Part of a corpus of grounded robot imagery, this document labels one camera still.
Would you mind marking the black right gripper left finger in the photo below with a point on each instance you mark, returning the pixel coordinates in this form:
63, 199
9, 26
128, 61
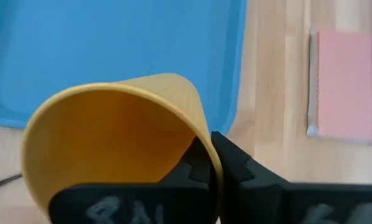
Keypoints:
127, 202

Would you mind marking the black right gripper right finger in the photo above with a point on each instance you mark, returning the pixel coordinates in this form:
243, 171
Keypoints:
282, 205

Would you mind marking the yellow paper cup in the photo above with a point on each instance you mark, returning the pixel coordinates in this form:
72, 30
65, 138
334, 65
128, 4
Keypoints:
111, 133

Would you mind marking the blue plastic tray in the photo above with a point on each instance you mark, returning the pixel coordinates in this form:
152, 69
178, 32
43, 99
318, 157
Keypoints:
111, 40

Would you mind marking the pink rectangular pad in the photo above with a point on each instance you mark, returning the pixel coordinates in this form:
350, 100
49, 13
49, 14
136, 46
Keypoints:
344, 87

